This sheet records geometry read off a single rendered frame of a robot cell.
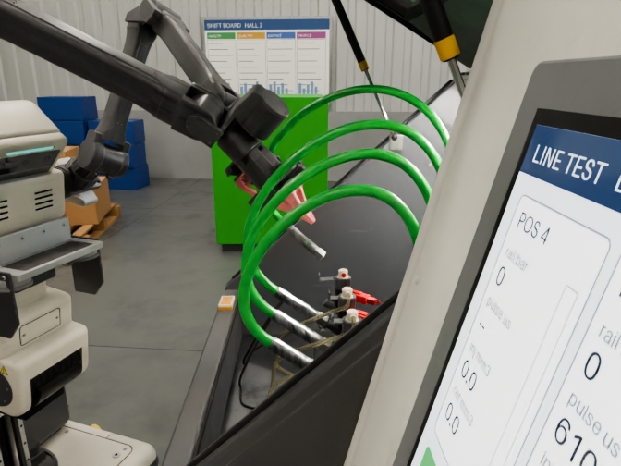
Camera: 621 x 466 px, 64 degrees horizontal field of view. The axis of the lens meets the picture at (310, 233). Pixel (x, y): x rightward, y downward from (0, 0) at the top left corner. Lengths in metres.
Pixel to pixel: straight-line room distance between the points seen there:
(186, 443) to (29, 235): 0.73
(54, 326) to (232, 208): 2.93
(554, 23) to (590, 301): 0.18
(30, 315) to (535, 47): 1.26
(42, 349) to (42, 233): 0.29
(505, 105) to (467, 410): 0.20
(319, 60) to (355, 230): 6.16
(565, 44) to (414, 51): 7.01
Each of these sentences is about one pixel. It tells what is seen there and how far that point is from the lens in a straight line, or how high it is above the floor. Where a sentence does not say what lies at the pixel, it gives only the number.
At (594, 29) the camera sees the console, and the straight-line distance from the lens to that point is 0.31.
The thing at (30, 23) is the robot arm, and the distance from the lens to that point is 0.86.
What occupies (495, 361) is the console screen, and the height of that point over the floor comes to 1.29.
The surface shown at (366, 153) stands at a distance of 0.65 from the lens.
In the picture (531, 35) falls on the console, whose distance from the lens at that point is 0.38.
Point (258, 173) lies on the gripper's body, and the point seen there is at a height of 1.29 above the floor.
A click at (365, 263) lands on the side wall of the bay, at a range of 1.20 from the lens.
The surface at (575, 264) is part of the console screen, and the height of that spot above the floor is 1.36.
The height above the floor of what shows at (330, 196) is 1.31.
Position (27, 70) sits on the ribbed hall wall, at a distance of 8.75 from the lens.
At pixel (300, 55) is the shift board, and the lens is 7.28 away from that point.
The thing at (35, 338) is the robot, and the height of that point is 0.81.
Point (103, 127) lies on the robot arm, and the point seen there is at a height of 1.32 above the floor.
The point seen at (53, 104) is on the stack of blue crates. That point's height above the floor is 1.12.
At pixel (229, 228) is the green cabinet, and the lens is 4.30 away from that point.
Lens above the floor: 1.43
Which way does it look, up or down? 17 degrees down
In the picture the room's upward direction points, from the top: straight up
